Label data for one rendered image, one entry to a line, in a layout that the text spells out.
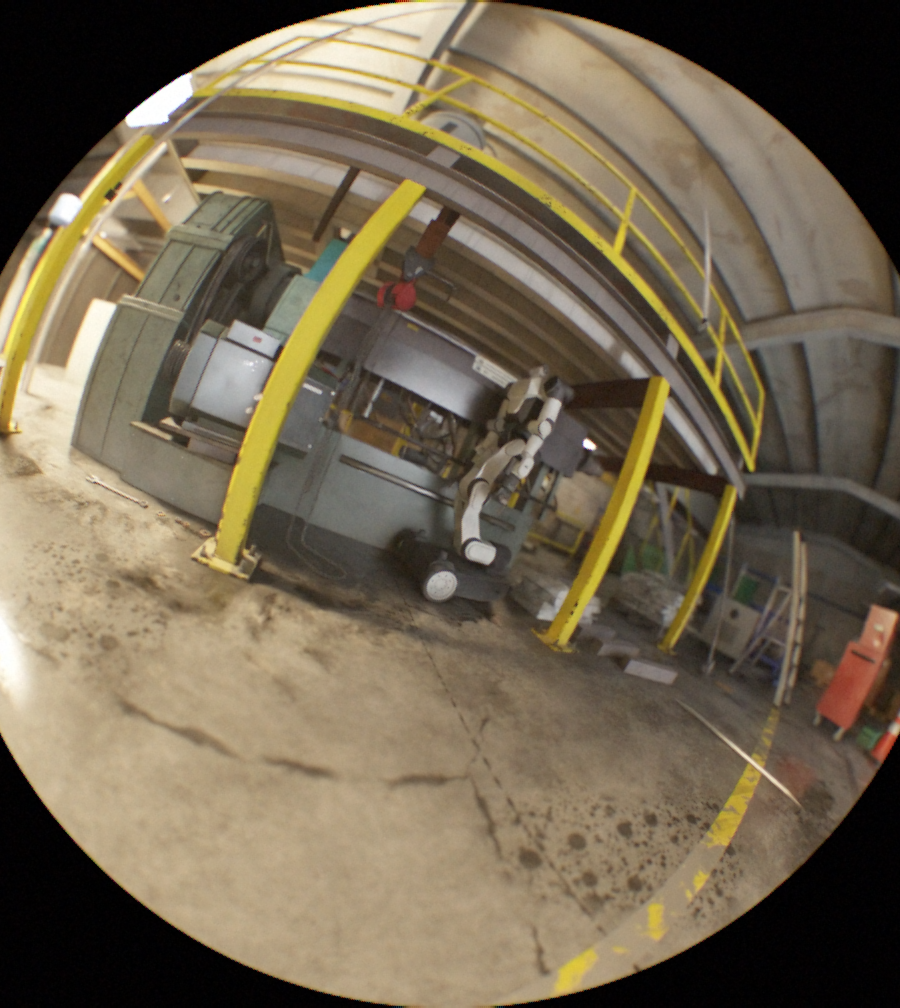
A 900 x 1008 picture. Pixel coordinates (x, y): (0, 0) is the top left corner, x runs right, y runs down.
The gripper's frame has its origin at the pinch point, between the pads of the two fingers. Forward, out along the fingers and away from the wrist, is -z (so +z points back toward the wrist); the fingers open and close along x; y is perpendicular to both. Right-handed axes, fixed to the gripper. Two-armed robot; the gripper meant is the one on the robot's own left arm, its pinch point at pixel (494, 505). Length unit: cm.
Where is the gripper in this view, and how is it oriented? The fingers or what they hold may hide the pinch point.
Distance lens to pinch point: 164.9
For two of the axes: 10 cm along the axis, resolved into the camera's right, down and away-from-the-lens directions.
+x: -7.3, -5.1, -4.7
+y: 4.0, 2.4, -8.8
